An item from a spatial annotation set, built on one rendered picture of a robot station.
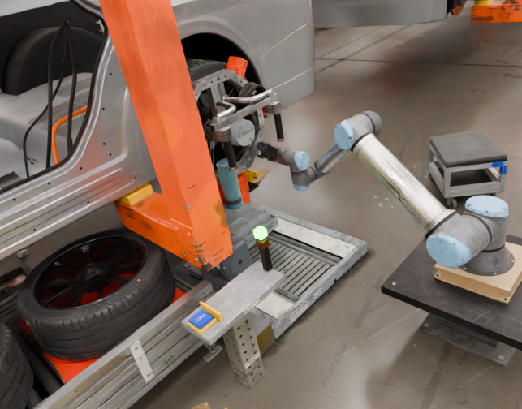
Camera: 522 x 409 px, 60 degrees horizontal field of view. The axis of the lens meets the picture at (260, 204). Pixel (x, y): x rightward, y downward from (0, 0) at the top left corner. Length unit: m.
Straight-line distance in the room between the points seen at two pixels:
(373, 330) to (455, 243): 0.69
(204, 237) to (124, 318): 0.48
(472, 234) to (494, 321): 0.34
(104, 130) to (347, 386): 1.50
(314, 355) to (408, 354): 0.41
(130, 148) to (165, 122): 0.58
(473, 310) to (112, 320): 1.42
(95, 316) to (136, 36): 1.07
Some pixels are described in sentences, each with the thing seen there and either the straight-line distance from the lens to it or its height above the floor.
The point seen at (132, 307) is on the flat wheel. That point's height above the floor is 0.44.
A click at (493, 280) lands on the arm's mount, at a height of 0.37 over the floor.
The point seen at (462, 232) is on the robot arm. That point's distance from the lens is 1.78.
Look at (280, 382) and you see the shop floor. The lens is 2.09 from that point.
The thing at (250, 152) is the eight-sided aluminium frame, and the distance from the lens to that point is 2.47.
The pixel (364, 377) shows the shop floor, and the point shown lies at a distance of 2.07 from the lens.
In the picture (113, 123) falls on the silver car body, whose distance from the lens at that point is 2.10.
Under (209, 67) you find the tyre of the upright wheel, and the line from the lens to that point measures 2.32.
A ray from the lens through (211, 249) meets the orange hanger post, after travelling 1.84.
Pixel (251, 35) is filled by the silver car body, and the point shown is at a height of 1.22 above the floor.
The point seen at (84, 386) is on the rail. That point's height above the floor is 0.36.
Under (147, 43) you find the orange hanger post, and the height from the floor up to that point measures 1.43.
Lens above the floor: 1.65
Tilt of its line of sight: 30 degrees down
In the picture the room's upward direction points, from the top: 12 degrees counter-clockwise
